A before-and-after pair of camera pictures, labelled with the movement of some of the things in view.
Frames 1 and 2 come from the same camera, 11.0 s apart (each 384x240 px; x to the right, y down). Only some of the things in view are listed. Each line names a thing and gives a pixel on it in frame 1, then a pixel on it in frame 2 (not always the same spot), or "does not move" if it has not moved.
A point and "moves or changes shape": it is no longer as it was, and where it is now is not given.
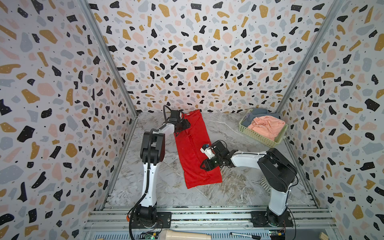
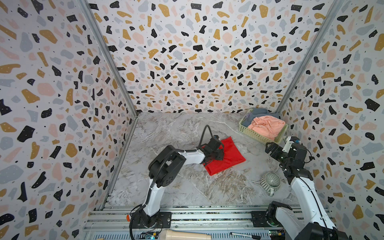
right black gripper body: (210, 162) → (274, 149)
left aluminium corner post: (110, 53) does not move
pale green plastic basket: (258, 135) does not move
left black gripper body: (182, 125) → (217, 156)
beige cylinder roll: (173, 235) does not move
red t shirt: (192, 139) moves or changes shape
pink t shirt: (268, 126) does not move
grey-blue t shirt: (257, 112) does not move
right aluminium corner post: (336, 5) does not move
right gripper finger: (207, 165) → (275, 149)
